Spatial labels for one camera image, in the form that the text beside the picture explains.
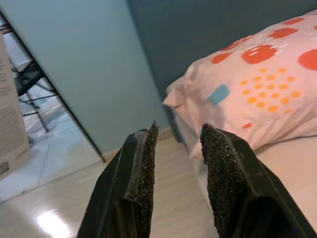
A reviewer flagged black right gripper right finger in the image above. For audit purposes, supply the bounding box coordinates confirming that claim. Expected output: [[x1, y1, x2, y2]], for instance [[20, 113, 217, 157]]
[[199, 123, 317, 238]]

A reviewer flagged white blue lettered book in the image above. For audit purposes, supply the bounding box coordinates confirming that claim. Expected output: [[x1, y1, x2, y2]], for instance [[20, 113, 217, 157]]
[[0, 32, 32, 181]]

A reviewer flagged orange dotted pink pillow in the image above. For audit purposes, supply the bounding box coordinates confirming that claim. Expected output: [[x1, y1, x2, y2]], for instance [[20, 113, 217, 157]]
[[162, 9, 317, 159]]

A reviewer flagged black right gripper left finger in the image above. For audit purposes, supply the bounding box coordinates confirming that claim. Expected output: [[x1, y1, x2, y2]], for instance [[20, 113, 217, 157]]
[[76, 120, 159, 238]]

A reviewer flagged cream sheeted bed mattress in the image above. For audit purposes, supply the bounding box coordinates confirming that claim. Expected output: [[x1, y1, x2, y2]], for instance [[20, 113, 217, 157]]
[[188, 135, 317, 224]]

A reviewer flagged black metal folding chair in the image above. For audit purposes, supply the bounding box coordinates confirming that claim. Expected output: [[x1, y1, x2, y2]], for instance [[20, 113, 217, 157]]
[[11, 57, 59, 132]]

